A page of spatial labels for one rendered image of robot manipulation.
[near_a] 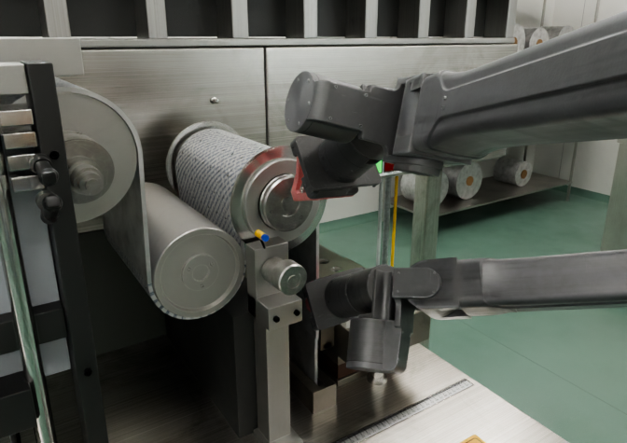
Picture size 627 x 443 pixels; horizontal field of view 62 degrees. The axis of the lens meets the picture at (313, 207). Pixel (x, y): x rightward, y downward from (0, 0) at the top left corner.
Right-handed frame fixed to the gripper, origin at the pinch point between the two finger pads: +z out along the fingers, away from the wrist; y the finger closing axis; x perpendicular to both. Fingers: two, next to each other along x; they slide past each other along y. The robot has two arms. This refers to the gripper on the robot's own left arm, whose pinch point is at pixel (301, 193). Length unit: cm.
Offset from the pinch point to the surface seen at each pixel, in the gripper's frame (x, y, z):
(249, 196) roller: 1.5, -5.6, 3.1
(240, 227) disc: -1.4, -6.4, 6.3
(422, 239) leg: 5, 81, 61
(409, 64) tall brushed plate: 35, 51, 17
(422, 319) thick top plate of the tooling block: -19.0, 25.3, 13.9
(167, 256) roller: -3.2, -15.8, 8.6
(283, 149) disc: 6.3, -0.7, 0.0
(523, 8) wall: 217, 408, 154
